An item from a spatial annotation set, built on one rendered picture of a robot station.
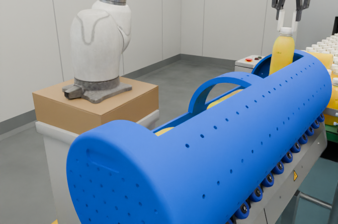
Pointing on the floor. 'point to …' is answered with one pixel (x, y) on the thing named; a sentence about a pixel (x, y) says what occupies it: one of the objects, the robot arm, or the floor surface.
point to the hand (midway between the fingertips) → (287, 21)
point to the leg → (290, 210)
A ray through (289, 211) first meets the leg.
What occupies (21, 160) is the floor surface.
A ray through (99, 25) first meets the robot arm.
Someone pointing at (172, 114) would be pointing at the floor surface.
